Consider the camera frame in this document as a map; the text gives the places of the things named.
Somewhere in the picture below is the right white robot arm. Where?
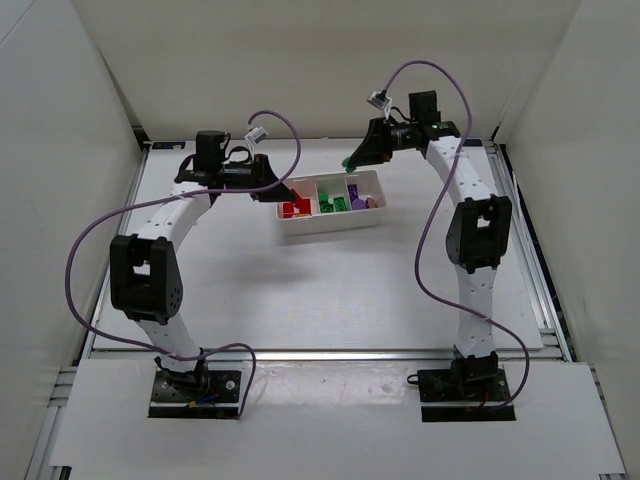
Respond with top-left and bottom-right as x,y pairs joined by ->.
343,91 -> 512,402

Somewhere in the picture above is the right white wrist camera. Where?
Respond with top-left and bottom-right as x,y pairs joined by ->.
367,90 -> 392,119

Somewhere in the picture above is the purple lego plate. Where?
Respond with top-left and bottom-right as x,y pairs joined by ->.
347,184 -> 359,200

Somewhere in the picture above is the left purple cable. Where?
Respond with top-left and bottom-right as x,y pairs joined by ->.
65,110 -> 302,419

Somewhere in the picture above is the purple rounded lego brick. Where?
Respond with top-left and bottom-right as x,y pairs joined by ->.
351,198 -> 368,210

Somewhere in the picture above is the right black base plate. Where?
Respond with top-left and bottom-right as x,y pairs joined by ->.
406,368 -> 516,423

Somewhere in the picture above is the red green watermelon lego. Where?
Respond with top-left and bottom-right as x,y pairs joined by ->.
282,202 -> 296,219

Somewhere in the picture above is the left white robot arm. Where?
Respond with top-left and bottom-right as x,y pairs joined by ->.
109,127 -> 295,396

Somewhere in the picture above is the green curved lego brick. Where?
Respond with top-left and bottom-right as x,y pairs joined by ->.
318,191 -> 335,214

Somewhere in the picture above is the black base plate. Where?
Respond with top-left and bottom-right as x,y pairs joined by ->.
406,368 -> 516,423
147,367 -> 242,420

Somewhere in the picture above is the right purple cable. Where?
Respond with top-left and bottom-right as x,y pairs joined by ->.
382,60 -> 532,407

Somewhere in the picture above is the white divided plastic container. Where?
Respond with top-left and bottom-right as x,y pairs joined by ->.
276,171 -> 386,236

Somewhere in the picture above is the green lego plate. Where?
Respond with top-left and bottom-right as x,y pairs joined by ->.
333,197 -> 350,212

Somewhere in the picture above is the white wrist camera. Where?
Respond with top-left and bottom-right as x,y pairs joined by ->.
244,126 -> 268,151
367,90 -> 392,119

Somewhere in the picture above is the red long lego brick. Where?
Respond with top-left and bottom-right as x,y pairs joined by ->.
292,189 -> 312,215

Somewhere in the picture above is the purple cable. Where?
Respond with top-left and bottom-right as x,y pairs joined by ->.
65,110 -> 302,419
382,60 -> 532,407

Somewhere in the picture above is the small green lego piece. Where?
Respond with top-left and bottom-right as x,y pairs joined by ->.
341,157 -> 356,173

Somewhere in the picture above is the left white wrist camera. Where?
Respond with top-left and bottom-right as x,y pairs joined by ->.
244,126 -> 268,151

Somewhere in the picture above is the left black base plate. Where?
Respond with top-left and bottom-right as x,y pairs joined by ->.
147,367 -> 242,420

